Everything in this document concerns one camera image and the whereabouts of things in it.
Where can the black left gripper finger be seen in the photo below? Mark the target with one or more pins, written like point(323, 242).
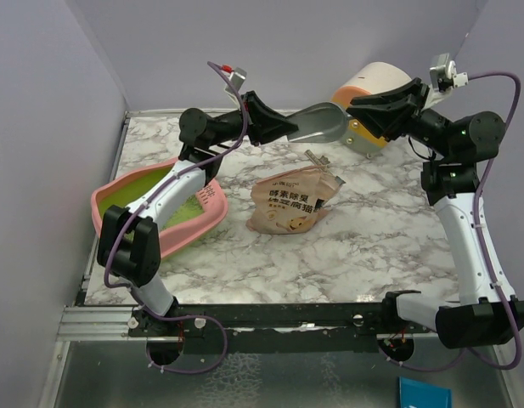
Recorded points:
point(272, 119)
point(267, 135)

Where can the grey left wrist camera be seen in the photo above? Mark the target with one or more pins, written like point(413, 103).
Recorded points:
point(236, 76)

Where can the silver metal litter scoop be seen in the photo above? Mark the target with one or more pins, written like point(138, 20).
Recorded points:
point(322, 123)

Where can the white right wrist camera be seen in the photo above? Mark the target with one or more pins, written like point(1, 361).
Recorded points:
point(444, 76)

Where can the pink green litter box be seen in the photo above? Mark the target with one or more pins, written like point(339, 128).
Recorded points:
point(134, 184)

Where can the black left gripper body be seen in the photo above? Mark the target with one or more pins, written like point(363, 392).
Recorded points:
point(250, 107)

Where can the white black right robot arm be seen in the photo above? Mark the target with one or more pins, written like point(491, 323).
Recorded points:
point(488, 311)

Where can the green cat litter pile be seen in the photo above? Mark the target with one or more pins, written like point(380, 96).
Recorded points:
point(189, 210)

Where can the aluminium frame profile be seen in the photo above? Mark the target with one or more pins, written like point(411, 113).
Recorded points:
point(90, 324)

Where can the blue card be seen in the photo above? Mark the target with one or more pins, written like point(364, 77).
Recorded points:
point(415, 394)

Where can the white bag sealing clip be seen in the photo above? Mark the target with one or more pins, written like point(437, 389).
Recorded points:
point(321, 161)

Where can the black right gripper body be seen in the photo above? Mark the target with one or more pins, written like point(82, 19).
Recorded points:
point(419, 102)

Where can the peach cat litter bag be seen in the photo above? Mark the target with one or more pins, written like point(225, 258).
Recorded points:
point(292, 202)

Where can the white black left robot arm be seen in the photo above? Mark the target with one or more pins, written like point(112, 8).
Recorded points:
point(129, 243)

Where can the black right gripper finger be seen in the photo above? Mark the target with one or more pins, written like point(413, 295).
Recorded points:
point(392, 98)
point(381, 123)

